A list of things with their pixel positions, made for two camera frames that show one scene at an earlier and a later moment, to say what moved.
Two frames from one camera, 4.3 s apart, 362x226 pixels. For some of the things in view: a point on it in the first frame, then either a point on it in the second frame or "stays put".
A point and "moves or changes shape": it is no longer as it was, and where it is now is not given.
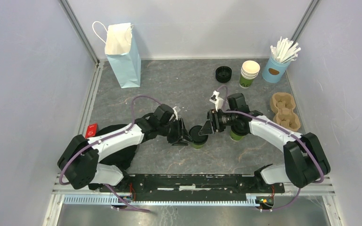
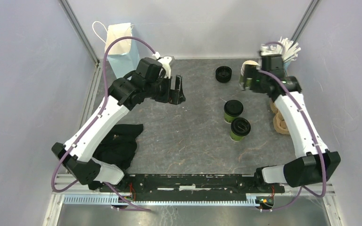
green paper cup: (197, 147) moves or changes shape
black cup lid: (240, 127) stays put
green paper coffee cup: (235, 137) stays put
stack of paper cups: (250, 70) stays put
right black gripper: (213, 116) -> (251, 71)
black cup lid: (193, 134) moves or changes shape
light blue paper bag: (121, 50) stays put
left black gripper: (181, 133) -> (175, 97)
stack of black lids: (223, 74) stays put
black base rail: (195, 188) stays put
